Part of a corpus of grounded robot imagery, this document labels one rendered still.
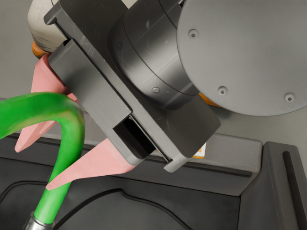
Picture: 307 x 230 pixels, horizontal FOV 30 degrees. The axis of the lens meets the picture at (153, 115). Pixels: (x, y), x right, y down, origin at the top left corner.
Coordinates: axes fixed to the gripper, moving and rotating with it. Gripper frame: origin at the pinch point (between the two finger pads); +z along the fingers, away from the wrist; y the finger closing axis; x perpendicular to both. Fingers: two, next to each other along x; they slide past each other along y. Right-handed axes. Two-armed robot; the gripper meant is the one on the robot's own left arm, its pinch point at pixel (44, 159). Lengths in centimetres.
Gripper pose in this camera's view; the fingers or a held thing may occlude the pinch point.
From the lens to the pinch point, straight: 35.5
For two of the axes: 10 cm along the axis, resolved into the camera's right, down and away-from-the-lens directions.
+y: 6.3, 7.7, -0.3
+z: -6.8, 5.7, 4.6
